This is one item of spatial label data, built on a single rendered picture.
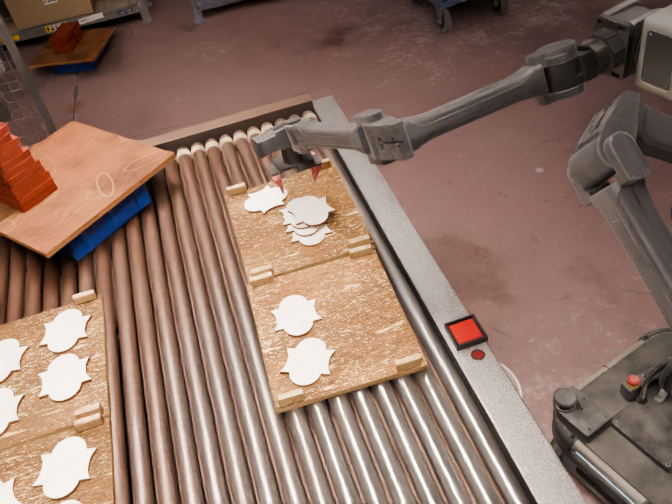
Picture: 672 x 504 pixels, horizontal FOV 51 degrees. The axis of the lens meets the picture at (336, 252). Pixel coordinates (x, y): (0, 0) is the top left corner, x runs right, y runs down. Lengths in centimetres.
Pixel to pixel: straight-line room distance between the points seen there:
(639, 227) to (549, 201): 246
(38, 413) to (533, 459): 110
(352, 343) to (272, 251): 41
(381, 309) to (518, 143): 228
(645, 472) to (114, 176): 178
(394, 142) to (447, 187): 217
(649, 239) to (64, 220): 158
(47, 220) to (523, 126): 263
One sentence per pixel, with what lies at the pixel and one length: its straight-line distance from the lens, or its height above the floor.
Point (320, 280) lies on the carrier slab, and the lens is 181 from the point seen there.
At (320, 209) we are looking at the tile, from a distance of 197.
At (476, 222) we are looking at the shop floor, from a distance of 336.
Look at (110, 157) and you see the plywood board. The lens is 233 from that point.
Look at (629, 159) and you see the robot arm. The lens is 102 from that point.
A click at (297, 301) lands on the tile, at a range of 176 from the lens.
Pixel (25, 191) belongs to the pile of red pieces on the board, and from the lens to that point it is 222.
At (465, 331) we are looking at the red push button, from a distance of 166.
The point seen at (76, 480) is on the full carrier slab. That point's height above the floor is 95.
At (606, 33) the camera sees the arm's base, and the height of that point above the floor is 149.
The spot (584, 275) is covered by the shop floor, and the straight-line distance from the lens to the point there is 313.
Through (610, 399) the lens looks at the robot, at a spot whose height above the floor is 24.
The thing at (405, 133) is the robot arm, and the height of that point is 143.
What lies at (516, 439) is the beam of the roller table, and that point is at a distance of 151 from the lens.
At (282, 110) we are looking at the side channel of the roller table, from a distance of 250.
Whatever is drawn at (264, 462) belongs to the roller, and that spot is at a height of 92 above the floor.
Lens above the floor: 219
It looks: 42 degrees down
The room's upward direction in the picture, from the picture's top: 11 degrees counter-clockwise
